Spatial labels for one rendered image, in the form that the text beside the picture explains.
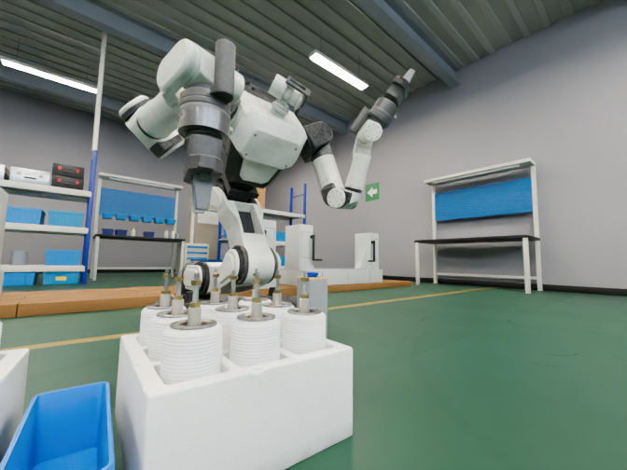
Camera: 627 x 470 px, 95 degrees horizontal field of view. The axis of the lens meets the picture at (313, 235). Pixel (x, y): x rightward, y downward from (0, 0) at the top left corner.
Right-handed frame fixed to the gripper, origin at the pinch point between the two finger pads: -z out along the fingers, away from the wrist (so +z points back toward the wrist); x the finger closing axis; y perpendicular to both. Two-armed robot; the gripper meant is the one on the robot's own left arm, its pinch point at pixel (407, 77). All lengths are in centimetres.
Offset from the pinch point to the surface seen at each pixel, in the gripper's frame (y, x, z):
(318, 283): -20, 23, 73
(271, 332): -23, 58, 76
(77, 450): -8, 67, 114
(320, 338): -31, 48, 74
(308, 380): -33, 55, 79
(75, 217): 333, -190, 283
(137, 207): 397, -345, 291
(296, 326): -25, 51, 75
